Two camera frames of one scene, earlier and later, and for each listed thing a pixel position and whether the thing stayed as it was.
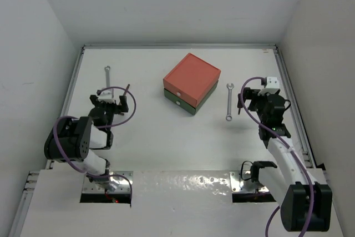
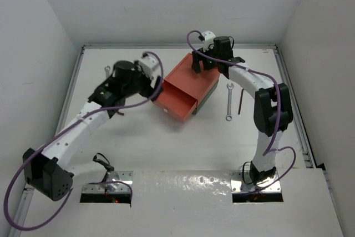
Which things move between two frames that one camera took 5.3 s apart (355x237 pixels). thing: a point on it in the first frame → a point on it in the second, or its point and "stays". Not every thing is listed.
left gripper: [95, 101] → [148, 91]
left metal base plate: [122, 185] stays
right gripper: [252, 94] → [198, 57]
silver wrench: [107, 69] stays
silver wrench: [229, 116] stays
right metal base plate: [239, 185] stays
